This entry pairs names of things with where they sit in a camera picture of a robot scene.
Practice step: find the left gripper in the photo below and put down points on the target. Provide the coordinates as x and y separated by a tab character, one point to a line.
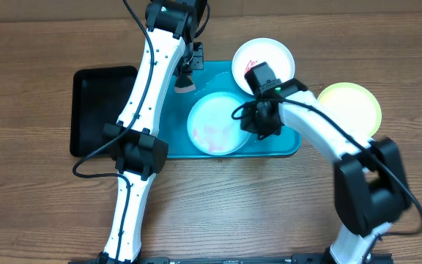
198	64

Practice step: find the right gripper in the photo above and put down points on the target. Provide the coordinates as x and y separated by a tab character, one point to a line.
250	125

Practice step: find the green and pink sponge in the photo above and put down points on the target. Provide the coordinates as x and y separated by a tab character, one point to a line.
184	84

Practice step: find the light blue plate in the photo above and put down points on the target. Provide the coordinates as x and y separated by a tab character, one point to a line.
211	128

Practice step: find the white plate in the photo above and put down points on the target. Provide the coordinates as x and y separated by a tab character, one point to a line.
257	51

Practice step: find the yellow-green rimmed plate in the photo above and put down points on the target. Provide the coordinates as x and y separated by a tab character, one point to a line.
354	104

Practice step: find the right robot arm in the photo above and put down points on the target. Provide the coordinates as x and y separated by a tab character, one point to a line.
370	185

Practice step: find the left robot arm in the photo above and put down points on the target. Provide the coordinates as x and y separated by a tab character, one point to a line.
170	31

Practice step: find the teal plastic tray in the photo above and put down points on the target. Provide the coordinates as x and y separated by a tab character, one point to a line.
215	77

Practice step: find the black plastic tray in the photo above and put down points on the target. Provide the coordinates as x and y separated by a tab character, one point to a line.
99	96

